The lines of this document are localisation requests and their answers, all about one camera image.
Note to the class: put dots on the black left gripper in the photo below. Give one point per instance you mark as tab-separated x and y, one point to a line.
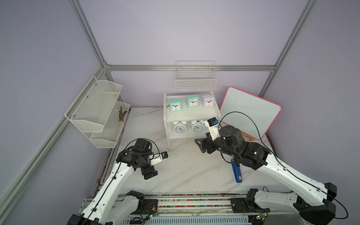
145	172

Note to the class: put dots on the mint square alarm clock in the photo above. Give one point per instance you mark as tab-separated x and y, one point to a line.
192	101
175	105

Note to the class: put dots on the white two-tier shelf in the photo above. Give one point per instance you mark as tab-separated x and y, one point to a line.
187	115

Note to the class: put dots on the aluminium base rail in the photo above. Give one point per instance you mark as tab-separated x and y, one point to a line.
194	209

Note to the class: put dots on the small white box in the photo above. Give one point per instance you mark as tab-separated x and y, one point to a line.
208	100

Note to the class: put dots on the blue stapler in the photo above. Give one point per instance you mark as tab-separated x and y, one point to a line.
236	170

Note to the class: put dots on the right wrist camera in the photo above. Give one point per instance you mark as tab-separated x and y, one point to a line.
213	125

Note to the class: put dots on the pink-rimmed whiteboard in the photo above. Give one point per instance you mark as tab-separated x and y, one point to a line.
249	113

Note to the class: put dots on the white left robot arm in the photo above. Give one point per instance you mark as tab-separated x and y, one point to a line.
112	185

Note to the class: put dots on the aluminium frame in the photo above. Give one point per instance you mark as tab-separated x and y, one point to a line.
21	184

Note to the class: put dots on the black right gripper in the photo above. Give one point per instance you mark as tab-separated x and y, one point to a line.
206	141

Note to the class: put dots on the white mesh bin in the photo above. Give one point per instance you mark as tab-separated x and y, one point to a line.
91	111
110	135

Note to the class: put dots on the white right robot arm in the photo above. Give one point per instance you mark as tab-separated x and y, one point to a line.
312	200

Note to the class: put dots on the white mesh upper bin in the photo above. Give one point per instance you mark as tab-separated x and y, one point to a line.
91	111

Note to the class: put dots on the wooden whiteboard easel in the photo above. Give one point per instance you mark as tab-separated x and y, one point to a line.
250	138

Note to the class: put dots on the white twin-bell alarm clock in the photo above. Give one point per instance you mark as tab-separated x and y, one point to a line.
197	126
180	127

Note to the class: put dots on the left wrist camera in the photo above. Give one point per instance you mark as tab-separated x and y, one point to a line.
162	156

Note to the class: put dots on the white mesh lower bin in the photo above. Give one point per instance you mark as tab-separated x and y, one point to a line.
110	135

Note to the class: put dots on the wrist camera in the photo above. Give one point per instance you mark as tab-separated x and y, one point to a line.
162	156
213	125

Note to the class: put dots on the white wire wall basket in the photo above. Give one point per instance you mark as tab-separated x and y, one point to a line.
195	75

